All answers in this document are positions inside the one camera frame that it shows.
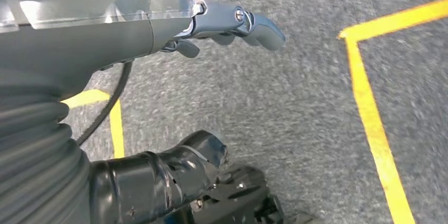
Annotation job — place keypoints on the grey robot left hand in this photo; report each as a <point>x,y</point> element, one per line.
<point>87,40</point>

